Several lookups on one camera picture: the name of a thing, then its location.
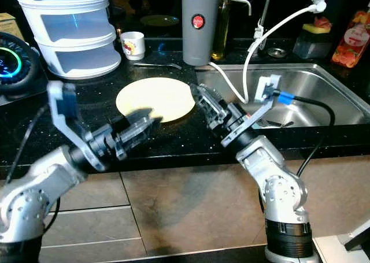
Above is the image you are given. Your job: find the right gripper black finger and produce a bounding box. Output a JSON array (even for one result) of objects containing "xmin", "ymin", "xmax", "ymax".
[
  {"xmin": 190, "ymin": 84, "xmax": 217, "ymax": 125},
  {"xmin": 201, "ymin": 84, "xmax": 233, "ymax": 116}
]

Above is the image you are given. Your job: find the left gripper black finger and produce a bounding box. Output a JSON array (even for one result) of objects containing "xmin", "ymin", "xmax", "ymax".
[
  {"xmin": 130, "ymin": 127, "xmax": 164, "ymax": 153},
  {"xmin": 124, "ymin": 108, "xmax": 162, "ymax": 135}
]

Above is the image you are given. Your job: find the pale yellow plate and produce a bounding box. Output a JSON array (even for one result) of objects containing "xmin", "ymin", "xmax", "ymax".
[{"xmin": 116, "ymin": 77, "xmax": 196, "ymax": 124}]

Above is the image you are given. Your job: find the beige drawer front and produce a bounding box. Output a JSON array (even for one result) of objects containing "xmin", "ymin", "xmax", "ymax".
[
  {"xmin": 58, "ymin": 171, "xmax": 132, "ymax": 212},
  {"xmin": 40, "ymin": 239, "xmax": 148, "ymax": 262},
  {"xmin": 43, "ymin": 205, "xmax": 142, "ymax": 246}
]

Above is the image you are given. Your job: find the grey water filter canister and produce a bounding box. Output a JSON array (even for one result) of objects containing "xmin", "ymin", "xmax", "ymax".
[{"xmin": 181, "ymin": 0, "xmax": 252, "ymax": 66}]

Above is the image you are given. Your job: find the silver fork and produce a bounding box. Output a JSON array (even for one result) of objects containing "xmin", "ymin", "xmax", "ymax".
[{"xmin": 133, "ymin": 62, "xmax": 183, "ymax": 70}]

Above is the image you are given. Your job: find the yellow oil bottle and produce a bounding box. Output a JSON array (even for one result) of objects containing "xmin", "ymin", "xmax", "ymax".
[{"xmin": 210, "ymin": 0, "xmax": 232, "ymax": 61}]

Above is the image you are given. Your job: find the round chrome hole cover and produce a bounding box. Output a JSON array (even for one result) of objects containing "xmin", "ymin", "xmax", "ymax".
[{"xmin": 266, "ymin": 47, "xmax": 288, "ymax": 58}]

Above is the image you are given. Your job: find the small white printed cup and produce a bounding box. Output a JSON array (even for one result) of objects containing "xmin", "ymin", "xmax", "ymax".
[{"xmin": 120, "ymin": 31, "xmax": 146, "ymax": 61}]

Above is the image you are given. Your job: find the beige cabinet door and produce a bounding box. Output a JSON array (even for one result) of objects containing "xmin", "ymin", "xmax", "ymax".
[
  {"xmin": 304, "ymin": 153, "xmax": 370, "ymax": 240},
  {"xmin": 121, "ymin": 159, "xmax": 269, "ymax": 258}
]

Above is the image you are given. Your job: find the white tiered storage container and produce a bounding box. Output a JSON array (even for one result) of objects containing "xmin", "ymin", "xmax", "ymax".
[{"xmin": 14, "ymin": 0, "xmax": 122, "ymax": 80}]

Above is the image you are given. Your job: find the dark olive dish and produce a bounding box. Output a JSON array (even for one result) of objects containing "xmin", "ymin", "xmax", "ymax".
[{"xmin": 140, "ymin": 14, "xmax": 179, "ymax": 27}]

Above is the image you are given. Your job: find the chrome sink faucet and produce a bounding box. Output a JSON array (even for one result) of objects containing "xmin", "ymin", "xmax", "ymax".
[{"xmin": 256, "ymin": 0, "xmax": 324, "ymax": 55}]

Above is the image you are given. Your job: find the black sponge holder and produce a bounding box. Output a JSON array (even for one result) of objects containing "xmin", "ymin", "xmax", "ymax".
[{"xmin": 292, "ymin": 23, "xmax": 335, "ymax": 60}]

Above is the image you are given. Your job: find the stainless steel sink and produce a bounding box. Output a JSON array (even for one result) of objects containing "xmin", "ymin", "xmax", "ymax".
[{"xmin": 195, "ymin": 62, "xmax": 370, "ymax": 131}]

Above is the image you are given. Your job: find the yellow sponge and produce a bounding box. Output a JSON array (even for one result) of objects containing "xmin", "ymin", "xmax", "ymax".
[{"xmin": 302, "ymin": 23, "xmax": 330, "ymax": 34}]

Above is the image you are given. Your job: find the red scrubber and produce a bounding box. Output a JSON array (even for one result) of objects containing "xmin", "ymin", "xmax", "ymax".
[{"xmin": 312, "ymin": 16, "xmax": 332, "ymax": 29}]

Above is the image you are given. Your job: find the white faucet diverter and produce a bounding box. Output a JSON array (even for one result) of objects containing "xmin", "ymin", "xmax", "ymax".
[{"xmin": 309, "ymin": 0, "xmax": 327, "ymax": 14}]

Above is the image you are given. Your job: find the orange dish soap bottle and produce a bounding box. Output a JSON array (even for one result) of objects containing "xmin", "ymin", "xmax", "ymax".
[{"xmin": 331, "ymin": 9, "xmax": 370, "ymax": 68}]

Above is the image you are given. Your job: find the yellow carton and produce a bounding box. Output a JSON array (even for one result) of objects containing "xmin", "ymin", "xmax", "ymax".
[{"xmin": 0, "ymin": 13, "xmax": 19, "ymax": 41}]

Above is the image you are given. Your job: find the white water hose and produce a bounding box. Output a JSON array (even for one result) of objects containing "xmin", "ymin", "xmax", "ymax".
[{"xmin": 208, "ymin": 4, "xmax": 316, "ymax": 105}]

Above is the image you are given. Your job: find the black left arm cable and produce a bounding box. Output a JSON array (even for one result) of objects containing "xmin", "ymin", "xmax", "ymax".
[{"xmin": 23, "ymin": 104, "xmax": 54, "ymax": 178}]

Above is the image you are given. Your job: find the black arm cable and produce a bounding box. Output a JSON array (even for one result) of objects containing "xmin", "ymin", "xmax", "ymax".
[
  {"xmin": 257, "ymin": 90, "xmax": 336, "ymax": 217},
  {"xmin": 23, "ymin": 104, "xmax": 54, "ymax": 178}
]

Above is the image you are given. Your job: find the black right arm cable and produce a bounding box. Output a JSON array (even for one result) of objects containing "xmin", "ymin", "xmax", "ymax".
[{"xmin": 257, "ymin": 90, "xmax": 336, "ymax": 217}]

